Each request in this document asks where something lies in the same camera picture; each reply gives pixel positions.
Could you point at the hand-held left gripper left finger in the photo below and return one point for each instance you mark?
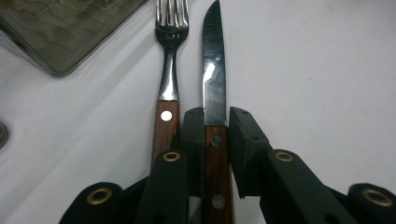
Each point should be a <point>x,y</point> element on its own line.
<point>193,155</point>

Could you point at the smoky clear plastic bin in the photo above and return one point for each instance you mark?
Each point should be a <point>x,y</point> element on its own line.
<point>62,31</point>

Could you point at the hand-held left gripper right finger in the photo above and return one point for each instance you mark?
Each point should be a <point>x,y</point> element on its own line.
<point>249,161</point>

